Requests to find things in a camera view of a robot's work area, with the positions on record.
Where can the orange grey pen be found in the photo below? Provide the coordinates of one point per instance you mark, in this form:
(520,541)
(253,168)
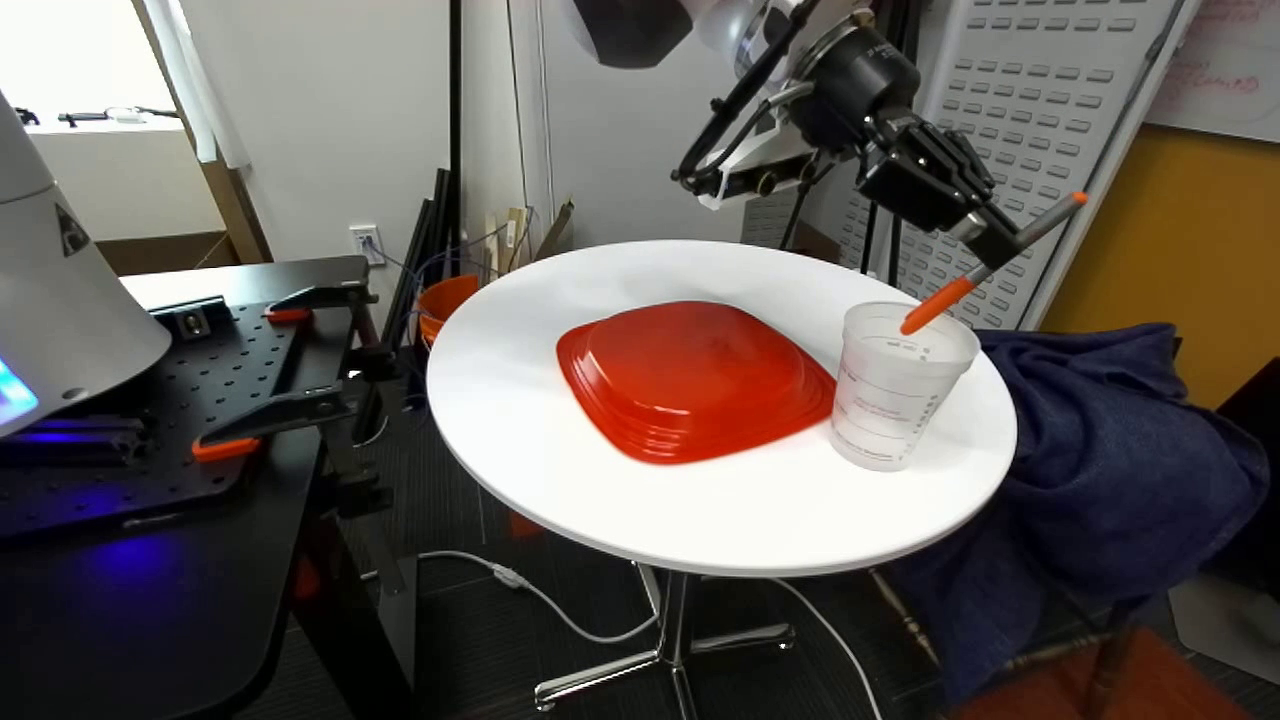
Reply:
(934,307)

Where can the dark blue cloth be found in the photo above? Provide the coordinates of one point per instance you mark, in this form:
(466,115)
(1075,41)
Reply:
(1107,454)

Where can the white perforated panel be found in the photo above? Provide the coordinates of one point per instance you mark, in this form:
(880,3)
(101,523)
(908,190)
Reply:
(1052,105)

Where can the black perforated breadboard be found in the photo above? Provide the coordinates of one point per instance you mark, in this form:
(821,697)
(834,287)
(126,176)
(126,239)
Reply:
(240,362)

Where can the orange bucket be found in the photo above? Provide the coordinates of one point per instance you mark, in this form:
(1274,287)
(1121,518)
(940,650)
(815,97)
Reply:
(442,307)

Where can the clear plastic measuring cup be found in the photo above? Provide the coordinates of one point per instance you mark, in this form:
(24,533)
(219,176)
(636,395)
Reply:
(886,400)

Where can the bundle of wooden sticks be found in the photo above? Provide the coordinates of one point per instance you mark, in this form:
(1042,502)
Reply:
(514,242)

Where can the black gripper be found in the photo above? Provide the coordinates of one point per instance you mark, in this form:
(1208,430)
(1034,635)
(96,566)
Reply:
(915,174)

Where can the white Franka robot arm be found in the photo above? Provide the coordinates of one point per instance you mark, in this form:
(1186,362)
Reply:
(66,307)

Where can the metal table pedestal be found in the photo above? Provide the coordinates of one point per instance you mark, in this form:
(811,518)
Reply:
(678,624)

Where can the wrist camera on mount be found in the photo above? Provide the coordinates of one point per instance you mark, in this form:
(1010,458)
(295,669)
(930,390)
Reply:
(745,141)

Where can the red square plate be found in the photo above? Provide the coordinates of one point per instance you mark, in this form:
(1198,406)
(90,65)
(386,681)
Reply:
(693,380)

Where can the black tripod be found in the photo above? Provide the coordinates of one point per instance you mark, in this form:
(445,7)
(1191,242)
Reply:
(875,226)

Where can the white wall outlet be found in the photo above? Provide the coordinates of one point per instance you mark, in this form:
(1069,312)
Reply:
(367,242)

